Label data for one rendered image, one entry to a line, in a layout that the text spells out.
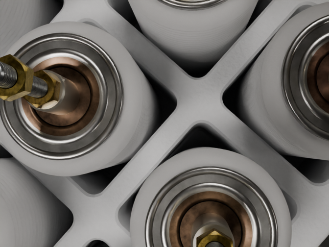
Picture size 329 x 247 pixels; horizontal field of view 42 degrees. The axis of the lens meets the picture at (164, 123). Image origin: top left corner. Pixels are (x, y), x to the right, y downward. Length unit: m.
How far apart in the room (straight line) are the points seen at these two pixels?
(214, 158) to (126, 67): 0.08
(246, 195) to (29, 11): 0.20
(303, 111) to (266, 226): 0.07
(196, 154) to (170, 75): 0.09
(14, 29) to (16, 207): 0.12
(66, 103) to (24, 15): 0.11
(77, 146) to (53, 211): 0.11
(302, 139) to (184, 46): 0.11
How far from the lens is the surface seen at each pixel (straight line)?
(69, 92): 0.24
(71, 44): 0.26
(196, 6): 0.26
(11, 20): 0.32
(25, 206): 0.31
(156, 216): 0.25
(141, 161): 0.32
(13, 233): 0.29
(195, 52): 0.33
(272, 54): 0.26
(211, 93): 0.32
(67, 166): 0.26
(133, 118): 0.26
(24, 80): 0.19
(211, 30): 0.27
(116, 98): 0.25
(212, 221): 0.23
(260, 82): 0.27
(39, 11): 0.36
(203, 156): 0.25
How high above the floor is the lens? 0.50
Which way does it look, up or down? 85 degrees down
